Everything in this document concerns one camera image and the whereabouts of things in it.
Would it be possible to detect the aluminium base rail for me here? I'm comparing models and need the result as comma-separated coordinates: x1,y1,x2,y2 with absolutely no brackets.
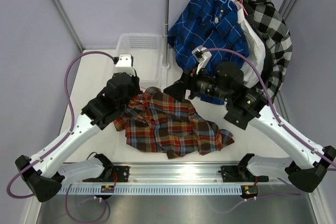
64,163,282,197

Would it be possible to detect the blue plaid shirt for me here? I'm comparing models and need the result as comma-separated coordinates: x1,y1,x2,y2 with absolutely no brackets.
167,0,250,105

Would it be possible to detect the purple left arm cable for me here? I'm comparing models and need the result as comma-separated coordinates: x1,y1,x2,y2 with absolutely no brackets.
6,51,116,198

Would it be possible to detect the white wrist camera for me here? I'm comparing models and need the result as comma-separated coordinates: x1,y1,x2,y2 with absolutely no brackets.
114,54,137,76
192,46,212,74

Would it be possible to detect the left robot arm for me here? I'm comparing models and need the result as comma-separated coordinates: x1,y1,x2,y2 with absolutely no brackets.
15,70,141,202

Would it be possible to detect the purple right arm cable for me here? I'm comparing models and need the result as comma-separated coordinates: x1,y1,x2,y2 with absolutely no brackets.
201,48,336,168

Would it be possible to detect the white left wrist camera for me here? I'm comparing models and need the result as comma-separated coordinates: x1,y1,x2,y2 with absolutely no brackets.
114,54,137,76

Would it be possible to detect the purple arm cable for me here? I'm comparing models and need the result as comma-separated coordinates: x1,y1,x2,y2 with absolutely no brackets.
6,51,116,198
201,48,336,168

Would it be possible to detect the white slotted cable duct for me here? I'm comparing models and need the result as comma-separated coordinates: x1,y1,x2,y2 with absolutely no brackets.
58,184,243,196

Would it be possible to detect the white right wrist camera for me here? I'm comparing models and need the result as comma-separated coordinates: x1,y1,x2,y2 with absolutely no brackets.
192,46,212,74

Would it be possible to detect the white plastic basket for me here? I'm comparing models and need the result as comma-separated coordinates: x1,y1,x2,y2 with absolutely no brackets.
116,33,163,87

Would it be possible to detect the black white checked shirt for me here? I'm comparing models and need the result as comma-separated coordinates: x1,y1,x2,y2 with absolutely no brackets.
232,0,292,99

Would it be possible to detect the red plaid shirt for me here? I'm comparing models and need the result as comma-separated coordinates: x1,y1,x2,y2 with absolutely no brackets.
114,87,235,159

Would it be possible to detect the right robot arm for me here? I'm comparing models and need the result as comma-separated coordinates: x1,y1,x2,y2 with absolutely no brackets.
164,62,335,193

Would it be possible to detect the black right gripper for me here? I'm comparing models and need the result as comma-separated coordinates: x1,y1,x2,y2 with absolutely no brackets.
164,62,230,103

